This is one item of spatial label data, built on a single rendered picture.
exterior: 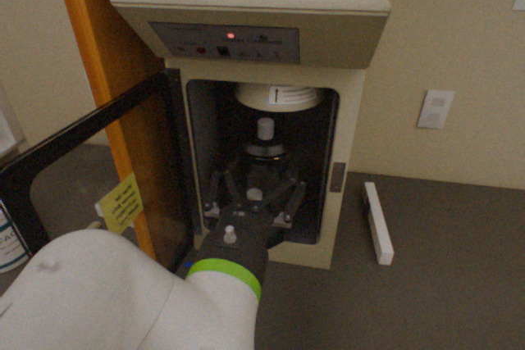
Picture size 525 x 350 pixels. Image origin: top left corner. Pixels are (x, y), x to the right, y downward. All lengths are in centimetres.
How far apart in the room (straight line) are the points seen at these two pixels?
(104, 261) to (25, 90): 118
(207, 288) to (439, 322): 54
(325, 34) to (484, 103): 74
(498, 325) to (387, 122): 56
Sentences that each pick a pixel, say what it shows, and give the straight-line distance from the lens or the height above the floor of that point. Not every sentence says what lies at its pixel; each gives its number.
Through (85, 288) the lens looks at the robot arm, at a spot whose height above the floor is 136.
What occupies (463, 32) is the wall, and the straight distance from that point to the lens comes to 102.
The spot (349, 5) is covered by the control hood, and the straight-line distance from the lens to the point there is 40.
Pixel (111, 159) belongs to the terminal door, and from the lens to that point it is 49.
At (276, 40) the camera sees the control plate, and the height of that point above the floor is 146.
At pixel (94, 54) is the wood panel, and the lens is 54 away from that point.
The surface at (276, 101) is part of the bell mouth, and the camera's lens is 58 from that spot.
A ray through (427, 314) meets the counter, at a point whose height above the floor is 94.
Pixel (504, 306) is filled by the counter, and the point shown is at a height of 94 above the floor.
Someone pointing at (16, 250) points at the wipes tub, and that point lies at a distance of 95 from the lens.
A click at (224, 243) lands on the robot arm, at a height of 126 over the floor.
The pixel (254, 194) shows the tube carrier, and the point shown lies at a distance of 61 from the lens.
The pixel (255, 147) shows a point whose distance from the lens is 56.
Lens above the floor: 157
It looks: 34 degrees down
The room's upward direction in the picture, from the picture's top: straight up
